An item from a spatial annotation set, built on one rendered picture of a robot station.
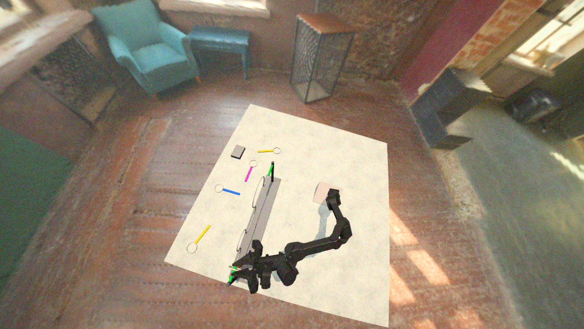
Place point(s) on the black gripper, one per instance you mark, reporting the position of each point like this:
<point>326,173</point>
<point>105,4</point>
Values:
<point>254,259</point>

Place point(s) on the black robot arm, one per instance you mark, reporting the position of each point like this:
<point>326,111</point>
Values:
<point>285,263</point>

